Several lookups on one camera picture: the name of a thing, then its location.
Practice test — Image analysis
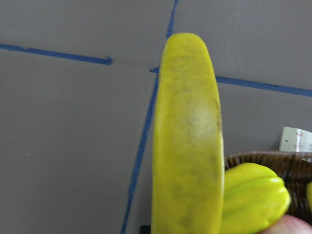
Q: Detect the yellow starfruit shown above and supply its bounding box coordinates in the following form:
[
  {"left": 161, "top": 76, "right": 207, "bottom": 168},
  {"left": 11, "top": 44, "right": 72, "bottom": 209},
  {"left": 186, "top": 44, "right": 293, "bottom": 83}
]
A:
[{"left": 220, "top": 163, "right": 291, "bottom": 234}]

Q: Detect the paper price tag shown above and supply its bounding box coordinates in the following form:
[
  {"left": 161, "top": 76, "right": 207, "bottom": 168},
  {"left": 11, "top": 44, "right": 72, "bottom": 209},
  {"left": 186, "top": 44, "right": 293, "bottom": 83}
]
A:
[{"left": 279, "top": 126, "right": 312, "bottom": 153}]

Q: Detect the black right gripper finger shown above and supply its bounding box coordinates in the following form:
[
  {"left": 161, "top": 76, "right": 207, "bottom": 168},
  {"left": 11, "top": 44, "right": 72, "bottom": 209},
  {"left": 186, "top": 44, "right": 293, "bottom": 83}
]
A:
[{"left": 139, "top": 225, "right": 151, "bottom": 234}]

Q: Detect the small yellow banana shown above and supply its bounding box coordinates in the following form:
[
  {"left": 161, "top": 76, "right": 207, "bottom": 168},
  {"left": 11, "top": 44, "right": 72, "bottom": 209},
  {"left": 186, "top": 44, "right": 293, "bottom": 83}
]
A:
[{"left": 306, "top": 182, "right": 312, "bottom": 210}]

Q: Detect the pink peach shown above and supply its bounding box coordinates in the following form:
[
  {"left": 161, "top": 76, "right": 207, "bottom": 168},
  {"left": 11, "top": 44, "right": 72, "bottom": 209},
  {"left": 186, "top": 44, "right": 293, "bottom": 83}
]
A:
[{"left": 261, "top": 215, "right": 312, "bottom": 234}]

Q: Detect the worn yellow banana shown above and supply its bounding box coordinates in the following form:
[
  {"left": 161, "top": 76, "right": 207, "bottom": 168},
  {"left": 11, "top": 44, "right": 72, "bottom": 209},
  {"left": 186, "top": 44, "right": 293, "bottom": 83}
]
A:
[{"left": 151, "top": 33, "right": 224, "bottom": 234}]

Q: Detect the brown wicker basket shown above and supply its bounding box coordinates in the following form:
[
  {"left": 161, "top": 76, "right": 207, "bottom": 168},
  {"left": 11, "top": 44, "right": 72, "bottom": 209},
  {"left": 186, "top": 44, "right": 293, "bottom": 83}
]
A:
[{"left": 224, "top": 151, "right": 312, "bottom": 224}]

